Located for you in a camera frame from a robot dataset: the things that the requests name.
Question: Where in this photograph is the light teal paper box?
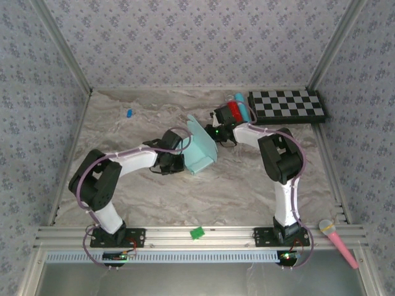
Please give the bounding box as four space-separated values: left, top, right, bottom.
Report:
184 114 217 176

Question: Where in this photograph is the red cylindrical bottle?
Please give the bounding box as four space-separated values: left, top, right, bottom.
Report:
227 94 245 124

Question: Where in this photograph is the black white checkerboard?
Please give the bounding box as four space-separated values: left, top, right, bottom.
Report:
247 89 327 125

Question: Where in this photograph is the small green block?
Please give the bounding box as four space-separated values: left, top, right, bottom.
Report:
189 226 205 241

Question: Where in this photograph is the small circuit board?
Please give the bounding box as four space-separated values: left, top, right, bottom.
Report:
277 250 302 266
102 251 129 261

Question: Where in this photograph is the pink toy microphone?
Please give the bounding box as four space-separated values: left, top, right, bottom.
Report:
318 219 360 269

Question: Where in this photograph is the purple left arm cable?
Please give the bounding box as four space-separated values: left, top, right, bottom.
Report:
75 126 193 271

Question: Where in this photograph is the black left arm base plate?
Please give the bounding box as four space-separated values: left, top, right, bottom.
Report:
89 227 146 249

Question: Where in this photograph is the aluminium mounting rail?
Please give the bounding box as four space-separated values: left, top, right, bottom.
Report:
33 224 370 250

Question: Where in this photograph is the light blue slotted cable duct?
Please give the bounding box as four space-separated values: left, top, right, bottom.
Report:
45 250 280 263

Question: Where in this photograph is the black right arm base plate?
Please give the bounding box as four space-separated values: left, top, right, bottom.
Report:
253 227 310 247

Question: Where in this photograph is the aluminium frame post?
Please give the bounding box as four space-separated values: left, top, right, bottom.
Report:
307 0 368 91
30 0 94 94

